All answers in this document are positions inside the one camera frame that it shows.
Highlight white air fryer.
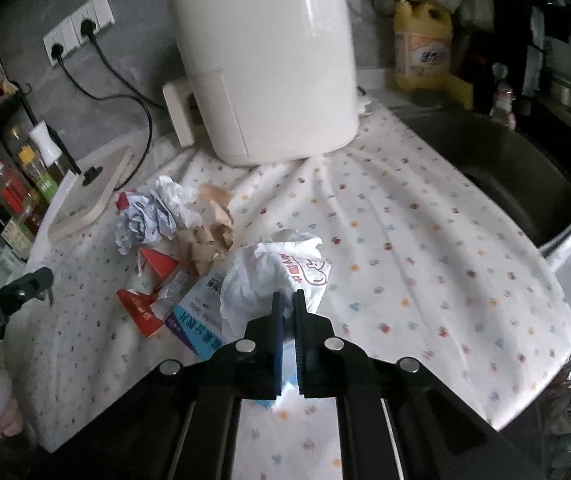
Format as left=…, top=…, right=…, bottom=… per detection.
left=163, top=0, right=359, bottom=166

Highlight red carton piece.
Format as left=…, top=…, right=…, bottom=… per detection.
left=138, top=247, right=179, bottom=282

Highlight printed white paper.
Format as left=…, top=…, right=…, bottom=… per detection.
left=115, top=174, right=203, bottom=256

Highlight condiment bottles on rack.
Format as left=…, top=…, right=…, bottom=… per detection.
left=0, top=122, right=72, bottom=261

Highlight brown paper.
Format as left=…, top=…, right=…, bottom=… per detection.
left=176, top=183, right=234, bottom=276

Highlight blue medicine box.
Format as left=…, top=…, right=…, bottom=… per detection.
left=164, top=271, right=301, bottom=409

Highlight steel kitchen sink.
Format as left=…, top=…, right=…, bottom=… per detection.
left=405, top=109, right=571, bottom=248

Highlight white plastic bag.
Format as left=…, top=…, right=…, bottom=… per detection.
left=220, top=230, right=331, bottom=336

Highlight black power cable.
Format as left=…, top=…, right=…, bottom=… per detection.
left=54, top=29, right=167, bottom=191

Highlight red torn wrapper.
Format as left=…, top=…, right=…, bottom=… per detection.
left=116, top=270, right=191, bottom=338

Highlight dotted white tablecloth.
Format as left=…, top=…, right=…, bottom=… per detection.
left=8, top=107, right=571, bottom=451

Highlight yellow detergent bottle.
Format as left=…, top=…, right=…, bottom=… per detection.
left=394, top=0, right=473, bottom=110

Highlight white kitchen scale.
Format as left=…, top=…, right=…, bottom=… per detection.
left=48, top=146, right=133, bottom=243

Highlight white wall socket plate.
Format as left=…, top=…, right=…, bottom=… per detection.
left=42, top=0, right=115, bottom=66

